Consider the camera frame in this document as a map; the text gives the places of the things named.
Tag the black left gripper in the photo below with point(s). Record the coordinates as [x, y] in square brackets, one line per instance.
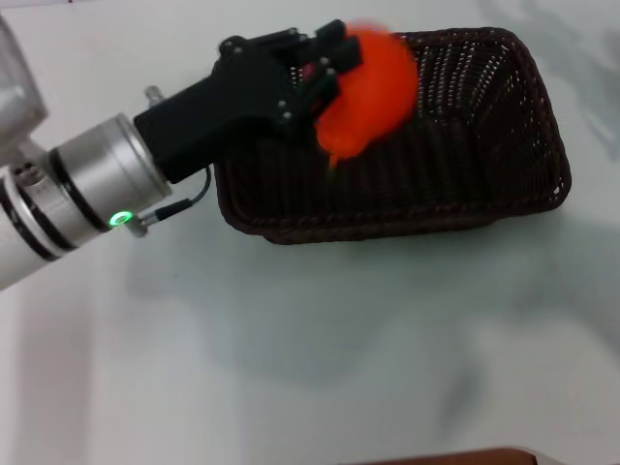
[227, 106]

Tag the orange plastic pear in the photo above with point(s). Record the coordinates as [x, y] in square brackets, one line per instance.
[373, 97]

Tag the black woven rectangular basket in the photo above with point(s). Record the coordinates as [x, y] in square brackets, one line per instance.
[460, 169]

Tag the white tablecloth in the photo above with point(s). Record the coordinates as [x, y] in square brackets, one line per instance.
[290, 363]

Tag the brown wooden edge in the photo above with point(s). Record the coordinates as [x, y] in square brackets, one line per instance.
[455, 457]

